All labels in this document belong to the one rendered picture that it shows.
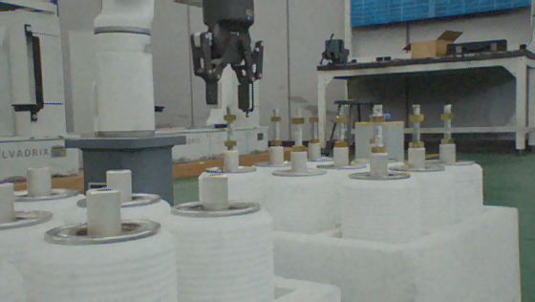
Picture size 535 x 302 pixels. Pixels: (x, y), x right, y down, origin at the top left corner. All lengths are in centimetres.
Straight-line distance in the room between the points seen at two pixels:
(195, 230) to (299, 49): 597
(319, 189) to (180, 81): 638
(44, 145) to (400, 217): 235
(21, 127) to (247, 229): 259
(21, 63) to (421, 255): 251
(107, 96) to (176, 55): 613
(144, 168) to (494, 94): 497
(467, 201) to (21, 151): 220
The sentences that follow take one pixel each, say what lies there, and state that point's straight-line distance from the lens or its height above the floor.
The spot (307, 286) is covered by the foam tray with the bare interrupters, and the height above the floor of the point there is 18.
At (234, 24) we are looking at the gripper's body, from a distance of 93.
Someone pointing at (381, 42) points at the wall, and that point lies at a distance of 613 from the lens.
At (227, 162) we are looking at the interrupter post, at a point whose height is 26.
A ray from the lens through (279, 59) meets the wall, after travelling 654.
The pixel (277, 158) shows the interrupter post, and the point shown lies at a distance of 102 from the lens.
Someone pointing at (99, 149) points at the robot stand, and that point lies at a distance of 108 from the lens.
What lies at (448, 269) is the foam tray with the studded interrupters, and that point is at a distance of 82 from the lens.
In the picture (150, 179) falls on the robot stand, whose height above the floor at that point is 23.
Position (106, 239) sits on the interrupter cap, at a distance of 43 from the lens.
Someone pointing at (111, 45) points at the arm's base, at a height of 45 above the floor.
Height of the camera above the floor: 33
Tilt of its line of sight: 3 degrees down
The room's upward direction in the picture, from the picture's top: 1 degrees counter-clockwise
